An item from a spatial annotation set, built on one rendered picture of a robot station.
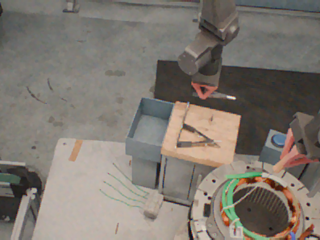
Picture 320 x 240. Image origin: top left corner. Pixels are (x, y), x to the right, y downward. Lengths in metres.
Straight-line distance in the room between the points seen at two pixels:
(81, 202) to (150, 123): 0.34
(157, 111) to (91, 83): 1.54
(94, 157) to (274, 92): 1.69
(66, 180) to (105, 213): 0.19
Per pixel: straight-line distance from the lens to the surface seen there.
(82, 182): 1.48
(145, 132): 1.34
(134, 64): 2.98
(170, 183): 1.36
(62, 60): 3.05
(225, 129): 1.27
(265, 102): 2.86
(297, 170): 1.62
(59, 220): 1.43
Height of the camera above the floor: 2.04
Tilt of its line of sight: 50 degrees down
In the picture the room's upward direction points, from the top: 4 degrees clockwise
